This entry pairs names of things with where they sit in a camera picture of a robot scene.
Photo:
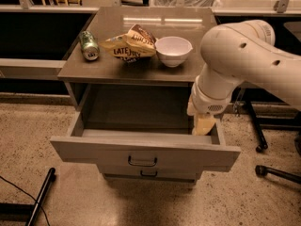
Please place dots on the black stand leg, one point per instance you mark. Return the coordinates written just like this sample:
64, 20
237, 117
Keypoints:
262, 171
28, 213

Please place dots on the grey drawer cabinet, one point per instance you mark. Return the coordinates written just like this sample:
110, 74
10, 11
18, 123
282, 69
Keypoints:
144, 96

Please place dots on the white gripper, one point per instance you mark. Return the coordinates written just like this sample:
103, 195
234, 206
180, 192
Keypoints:
207, 104

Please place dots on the grey top drawer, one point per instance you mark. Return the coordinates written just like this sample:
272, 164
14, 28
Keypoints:
143, 151

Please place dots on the white bowl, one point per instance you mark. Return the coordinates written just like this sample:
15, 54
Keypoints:
173, 51

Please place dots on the grey bottom drawer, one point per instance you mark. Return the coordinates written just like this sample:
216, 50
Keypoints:
150, 173

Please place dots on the green soda can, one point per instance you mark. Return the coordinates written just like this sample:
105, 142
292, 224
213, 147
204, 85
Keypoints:
89, 47

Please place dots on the black chair leg with caster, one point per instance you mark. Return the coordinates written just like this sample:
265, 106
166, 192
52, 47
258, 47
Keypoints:
261, 138

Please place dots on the black stand leg right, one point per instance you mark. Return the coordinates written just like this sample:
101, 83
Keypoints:
262, 171

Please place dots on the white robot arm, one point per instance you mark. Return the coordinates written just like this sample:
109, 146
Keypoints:
237, 53

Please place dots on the black stand leg left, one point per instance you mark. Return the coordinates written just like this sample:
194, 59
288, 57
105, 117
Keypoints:
28, 213

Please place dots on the yellow chip bag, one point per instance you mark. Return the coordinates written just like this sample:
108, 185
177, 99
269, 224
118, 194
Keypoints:
137, 43

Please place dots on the grey drawer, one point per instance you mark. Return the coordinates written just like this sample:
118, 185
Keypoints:
143, 151
150, 173

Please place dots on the grey metal railing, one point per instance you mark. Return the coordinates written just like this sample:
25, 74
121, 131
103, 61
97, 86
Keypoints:
39, 28

